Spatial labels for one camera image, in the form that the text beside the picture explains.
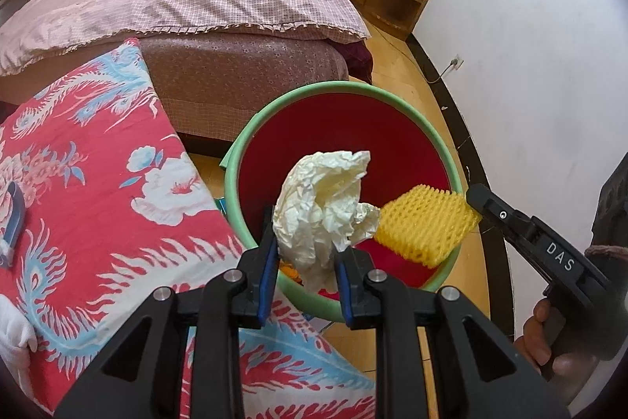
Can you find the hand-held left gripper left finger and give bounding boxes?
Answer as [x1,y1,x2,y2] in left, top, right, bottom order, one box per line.
[51,205,280,419]

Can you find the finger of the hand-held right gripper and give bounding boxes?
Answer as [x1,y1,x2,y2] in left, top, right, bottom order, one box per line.
[465,183,537,254]

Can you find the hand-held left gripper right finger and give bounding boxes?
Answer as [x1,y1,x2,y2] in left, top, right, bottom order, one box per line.
[335,247,572,419]

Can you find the yellow foam net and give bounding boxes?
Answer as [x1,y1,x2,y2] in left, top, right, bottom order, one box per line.
[374,184,482,267]

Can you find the red bucket with green rim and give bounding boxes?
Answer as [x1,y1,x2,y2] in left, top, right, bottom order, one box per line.
[223,81,464,322]

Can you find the person's right forearm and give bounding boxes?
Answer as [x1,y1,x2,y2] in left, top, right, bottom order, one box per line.
[586,148,628,260]

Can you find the person's right hand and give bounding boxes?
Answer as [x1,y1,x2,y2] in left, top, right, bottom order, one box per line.
[513,298,581,379]

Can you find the red floral printed cloth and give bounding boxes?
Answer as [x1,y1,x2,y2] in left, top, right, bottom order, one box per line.
[0,37,378,419]

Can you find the bed with brown sheet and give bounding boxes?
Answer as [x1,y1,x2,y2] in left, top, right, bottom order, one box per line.
[140,33,351,142]

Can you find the maroon bed cloth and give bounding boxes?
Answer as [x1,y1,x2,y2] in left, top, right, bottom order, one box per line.
[338,38,374,83]

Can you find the power cable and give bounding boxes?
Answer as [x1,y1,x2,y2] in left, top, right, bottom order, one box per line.
[387,31,458,84]

